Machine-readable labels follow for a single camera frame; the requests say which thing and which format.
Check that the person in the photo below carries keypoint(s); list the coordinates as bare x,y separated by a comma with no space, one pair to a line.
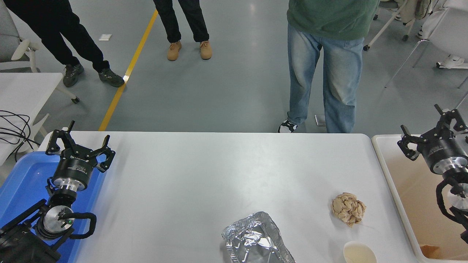
435,18
172,18
336,73
55,33

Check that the white paper cup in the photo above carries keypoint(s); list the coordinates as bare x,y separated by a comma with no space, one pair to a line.
360,254

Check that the silver foil tray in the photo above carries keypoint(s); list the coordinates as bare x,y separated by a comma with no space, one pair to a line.
252,237

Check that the white chair with metal legs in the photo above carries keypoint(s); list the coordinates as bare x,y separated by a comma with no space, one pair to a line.
453,33

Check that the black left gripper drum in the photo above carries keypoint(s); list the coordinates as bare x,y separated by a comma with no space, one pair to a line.
75,168

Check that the large pale plastic bin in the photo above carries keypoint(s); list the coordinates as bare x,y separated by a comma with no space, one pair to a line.
413,190

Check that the beige garment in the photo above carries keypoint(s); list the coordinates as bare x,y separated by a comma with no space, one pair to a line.
416,9

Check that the crumpled tan paper ball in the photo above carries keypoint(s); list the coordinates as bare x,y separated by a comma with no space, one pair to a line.
347,210

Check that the metal floor socket plate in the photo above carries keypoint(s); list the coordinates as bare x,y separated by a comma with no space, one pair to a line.
320,120

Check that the grey white office chair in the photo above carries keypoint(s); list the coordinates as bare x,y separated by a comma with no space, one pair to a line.
7,36

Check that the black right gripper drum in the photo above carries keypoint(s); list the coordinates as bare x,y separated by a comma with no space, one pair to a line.
442,151

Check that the white chair base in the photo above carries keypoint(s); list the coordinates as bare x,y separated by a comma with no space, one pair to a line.
453,61

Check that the white wheeled chair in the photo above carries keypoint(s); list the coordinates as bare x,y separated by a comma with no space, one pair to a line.
385,26

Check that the white side table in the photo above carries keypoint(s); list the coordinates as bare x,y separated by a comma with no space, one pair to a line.
22,91

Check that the blue plastic tray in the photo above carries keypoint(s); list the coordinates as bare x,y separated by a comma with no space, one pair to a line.
25,179

